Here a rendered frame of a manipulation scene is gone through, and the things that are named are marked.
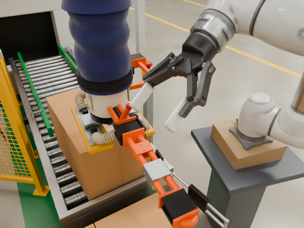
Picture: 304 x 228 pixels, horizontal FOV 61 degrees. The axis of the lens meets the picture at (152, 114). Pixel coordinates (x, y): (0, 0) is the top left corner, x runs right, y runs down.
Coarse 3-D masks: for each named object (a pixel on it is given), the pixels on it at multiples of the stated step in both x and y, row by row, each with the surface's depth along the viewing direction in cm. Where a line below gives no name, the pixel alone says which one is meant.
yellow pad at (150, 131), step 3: (129, 102) 128; (135, 114) 116; (138, 114) 120; (141, 114) 121; (138, 117) 118; (141, 117) 118; (150, 126) 114; (150, 129) 112; (153, 129) 112; (147, 132) 111; (150, 132) 111; (153, 132) 111; (147, 135) 111
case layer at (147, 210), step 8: (144, 200) 149; (152, 200) 149; (128, 208) 145; (136, 208) 145; (144, 208) 145; (152, 208) 145; (112, 216) 141; (120, 216) 141; (128, 216) 141; (136, 216) 141; (144, 216) 141; (152, 216) 141; (160, 216) 141; (96, 224) 137; (104, 224) 137; (112, 224) 137; (120, 224) 137; (128, 224) 137; (136, 224) 137; (144, 224) 137; (152, 224) 137; (160, 224) 137; (168, 224) 137
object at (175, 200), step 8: (168, 192) 70; (176, 192) 70; (184, 192) 70; (160, 200) 69; (168, 200) 67; (176, 200) 67; (184, 200) 67; (192, 200) 67; (160, 208) 71; (168, 208) 66; (176, 208) 66; (184, 208) 66; (192, 208) 66; (168, 216) 68; (176, 216) 64; (184, 216) 64; (192, 216) 65; (176, 224) 64
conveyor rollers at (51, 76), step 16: (16, 64) 294; (32, 64) 294; (48, 64) 294; (64, 64) 294; (32, 80) 265; (48, 80) 265; (64, 80) 264; (32, 96) 239; (48, 96) 244; (48, 112) 222; (48, 144) 187; (64, 160) 177; (64, 176) 163; (64, 192) 155; (80, 192) 153
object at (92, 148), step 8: (72, 112) 123; (80, 112) 122; (88, 112) 120; (80, 120) 116; (80, 128) 113; (88, 128) 112; (96, 128) 108; (88, 136) 108; (88, 144) 104; (96, 144) 104; (104, 144) 104; (112, 144) 105
